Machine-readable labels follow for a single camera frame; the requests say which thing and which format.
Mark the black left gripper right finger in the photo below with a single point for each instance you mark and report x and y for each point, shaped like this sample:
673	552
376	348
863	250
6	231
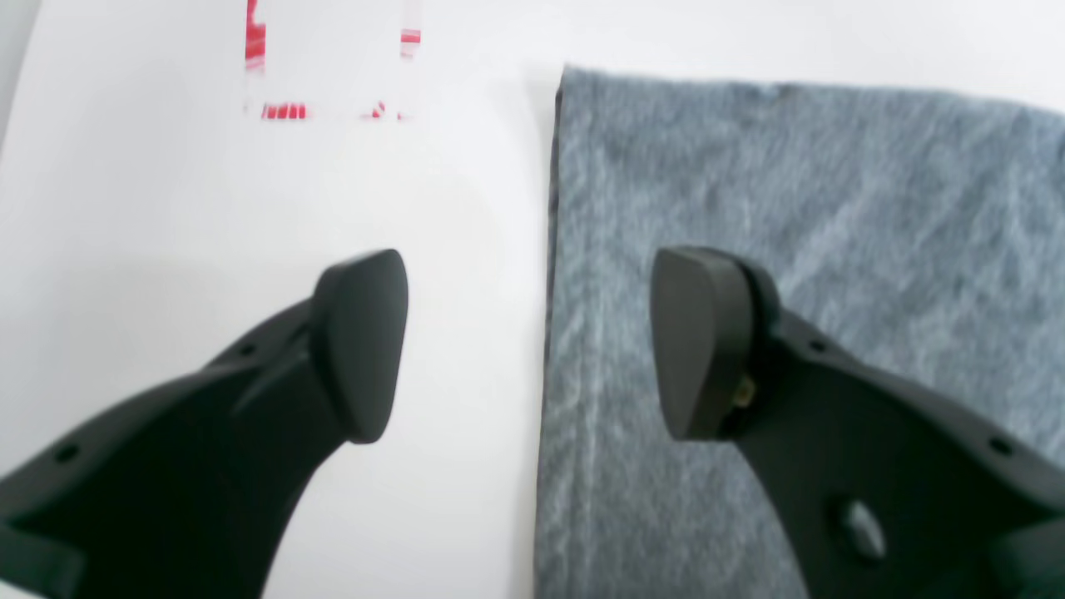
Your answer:
884	489

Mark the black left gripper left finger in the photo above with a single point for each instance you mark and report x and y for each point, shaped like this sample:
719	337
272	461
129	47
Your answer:
186	490

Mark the grey T-shirt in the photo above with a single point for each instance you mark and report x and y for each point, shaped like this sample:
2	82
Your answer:
922	232

